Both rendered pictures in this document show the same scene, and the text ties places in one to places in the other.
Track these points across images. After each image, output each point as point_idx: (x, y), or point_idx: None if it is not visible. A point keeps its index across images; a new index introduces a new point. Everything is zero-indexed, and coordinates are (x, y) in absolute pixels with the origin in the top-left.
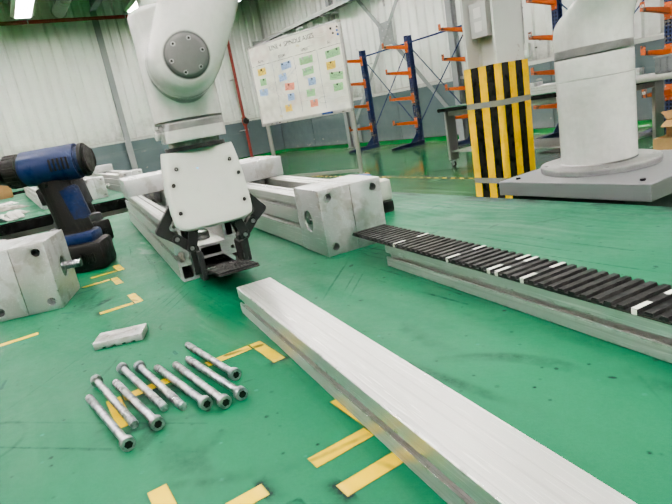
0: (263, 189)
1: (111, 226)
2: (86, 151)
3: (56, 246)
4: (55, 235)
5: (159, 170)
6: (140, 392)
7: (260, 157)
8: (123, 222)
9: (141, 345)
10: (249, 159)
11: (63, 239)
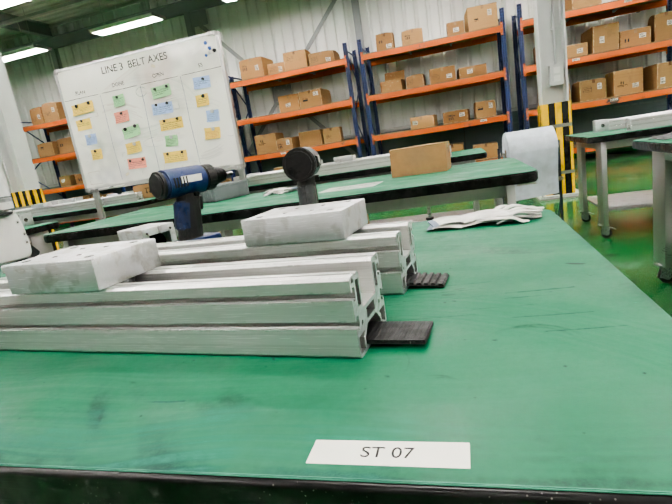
0: (5, 277)
1: (422, 264)
2: (152, 180)
3: (130, 237)
4: (131, 231)
5: (336, 210)
6: None
7: (56, 258)
8: (435, 269)
9: None
10: (76, 253)
11: (140, 236)
